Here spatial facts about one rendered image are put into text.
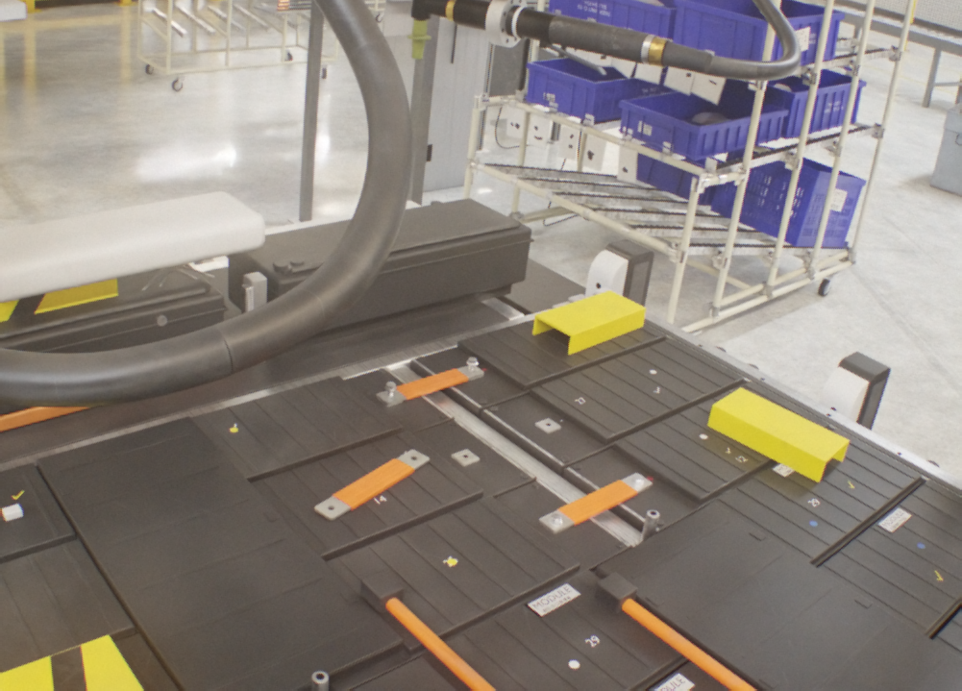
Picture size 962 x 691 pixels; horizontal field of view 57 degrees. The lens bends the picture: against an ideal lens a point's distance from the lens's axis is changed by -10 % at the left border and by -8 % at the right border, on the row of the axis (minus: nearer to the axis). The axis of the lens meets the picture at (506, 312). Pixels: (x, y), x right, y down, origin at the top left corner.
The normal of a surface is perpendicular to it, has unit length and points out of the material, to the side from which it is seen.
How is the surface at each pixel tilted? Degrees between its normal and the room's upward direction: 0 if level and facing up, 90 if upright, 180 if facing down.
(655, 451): 0
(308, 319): 72
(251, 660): 0
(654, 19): 94
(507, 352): 0
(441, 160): 90
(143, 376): 80
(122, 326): 90
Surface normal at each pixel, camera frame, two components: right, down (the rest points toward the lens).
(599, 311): 0.11, -0.90
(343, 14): -0.18, 0.08
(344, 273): 0.38, -0.43
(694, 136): -0.72, 0.26
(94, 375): 0.21, -0.33
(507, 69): 0.66, 0.39
